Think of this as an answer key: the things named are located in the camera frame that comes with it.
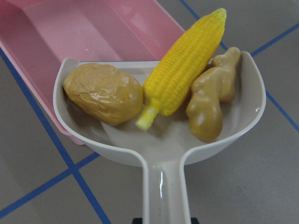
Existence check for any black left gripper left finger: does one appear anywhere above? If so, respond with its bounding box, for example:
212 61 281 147
131 217 143 224

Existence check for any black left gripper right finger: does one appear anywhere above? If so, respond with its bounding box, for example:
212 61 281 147
191 217 199 224

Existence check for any beige plastic dustpan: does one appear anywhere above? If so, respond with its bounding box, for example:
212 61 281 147
53 51 266 224

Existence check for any brown toy potato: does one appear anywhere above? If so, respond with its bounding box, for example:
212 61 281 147
63 63 143 126

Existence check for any tan toy ginger root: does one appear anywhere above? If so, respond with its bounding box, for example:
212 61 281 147
186 47 242 141

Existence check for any yellow toy corn cob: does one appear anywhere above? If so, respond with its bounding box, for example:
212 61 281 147
135 8 227 131

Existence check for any pink plastic bin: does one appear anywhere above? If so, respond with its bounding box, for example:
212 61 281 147
0 0 184 134

